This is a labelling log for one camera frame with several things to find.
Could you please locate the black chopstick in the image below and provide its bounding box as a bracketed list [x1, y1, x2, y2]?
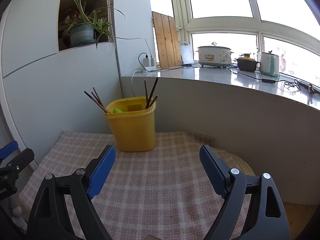
[84, 91, 109, 113]
[145, 77, 159, 109]

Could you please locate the wooden chopstick red tip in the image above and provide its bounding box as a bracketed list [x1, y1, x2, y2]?
[93, 87, 111, 113]

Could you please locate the gloved left hand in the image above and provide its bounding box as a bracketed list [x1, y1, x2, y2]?
[9, 194, 27, 233]

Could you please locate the pink checked cloth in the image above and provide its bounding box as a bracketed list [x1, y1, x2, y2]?
[20, 131, 223, 239]

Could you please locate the green item in holder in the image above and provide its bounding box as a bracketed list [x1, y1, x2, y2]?
[113, 108, 123, 113]

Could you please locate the yellow plastic utensil holder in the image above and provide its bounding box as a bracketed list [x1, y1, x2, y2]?
[105, 96, 157, 152]

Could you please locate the potted spider plant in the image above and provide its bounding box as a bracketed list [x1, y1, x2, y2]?
[60, 0, 142, 50]

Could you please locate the black chopstick in holder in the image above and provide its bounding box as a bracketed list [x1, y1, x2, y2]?
[145, 77, 159, 109]

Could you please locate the white teal kettle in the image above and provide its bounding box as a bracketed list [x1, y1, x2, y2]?
[259, 52, 280, 77]

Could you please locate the dark clay pot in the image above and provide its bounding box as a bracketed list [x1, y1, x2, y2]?
[236, 53, 258, 72]

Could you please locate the white power adapter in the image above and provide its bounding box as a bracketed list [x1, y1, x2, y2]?
[143, 57, 156, 67]

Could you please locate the white slow cooker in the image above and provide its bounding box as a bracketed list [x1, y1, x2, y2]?
[197, 44, 233, 67]

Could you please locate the wooden plank board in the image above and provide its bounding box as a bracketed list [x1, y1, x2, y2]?
[152, 11, 182, 68]

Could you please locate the clear plastic bag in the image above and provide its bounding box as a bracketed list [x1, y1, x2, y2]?
[178, 41, 194, 65]

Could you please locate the black power cable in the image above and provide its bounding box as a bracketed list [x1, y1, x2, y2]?
[224, 64, 313, 92]

